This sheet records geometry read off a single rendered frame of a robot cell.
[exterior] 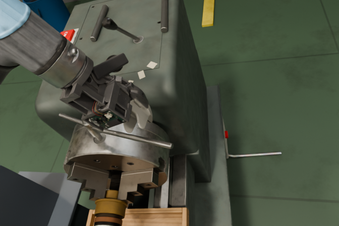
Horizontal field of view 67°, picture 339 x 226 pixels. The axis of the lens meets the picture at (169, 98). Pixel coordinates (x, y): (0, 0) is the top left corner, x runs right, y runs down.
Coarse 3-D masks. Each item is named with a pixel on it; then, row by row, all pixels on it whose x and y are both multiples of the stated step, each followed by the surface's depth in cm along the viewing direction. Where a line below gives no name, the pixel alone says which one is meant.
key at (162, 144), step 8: (72, 120) 64; (80, 120) 64; (96, 128) 61; (104, 128) 61; (120, 136) 58; (128, 136) 56; (136, 136) 55; (152, 144) 53; (160, 144) 51; (168, 144) 50
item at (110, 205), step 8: (112, 192) 72; (96, 200) 71; (104, 200) 69; (112, 200) 69; (120, 200) 70; (96, 208) 70; (104, 208) 68; (112, 208) 68; (120, 208) 69; (96, 216) 69; (104, 216) 67; (112, 216) 68; (120, 216) 70; (96, 224) 67; (104, 224) 66; (112, 224) 67; (120, 224) 69
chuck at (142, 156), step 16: (112, 128) 69; (80, 144) 69; (96, 144) 67; (112, 144) 67; (128, 144) 67; (144, 144) 70; (80, 160) 70; (96, 160) 70; (112, 160) 68; (128, 160) 68; (144, 160) 68; (160, 176) 76
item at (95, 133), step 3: (90, 120) 61; (84, 123) 61; (87, 123) 61; (93, 123) 62; (87, 126) 61; (90, 126) 61; (87, 129) 62; (90, 129) 62; (90, 132) 63; (93, 132) 63; (96, 132) 64; (99, 132) 65; (93, 135) 65; (96, 135) 65; (99, 135) 66; (99, 138) 67
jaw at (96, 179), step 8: (72, 168) 70; (80, 168) 70; (88, 168) 72; (96, 168) 73; (72, 176) 68; (80, 176) 69; (88, 176) 71; (96, 176) 72; (104, 176) 73; (88, 184) 70; (96, 184) 71; (104, 184) 72; (96, 192) 70; (104, 192) 71
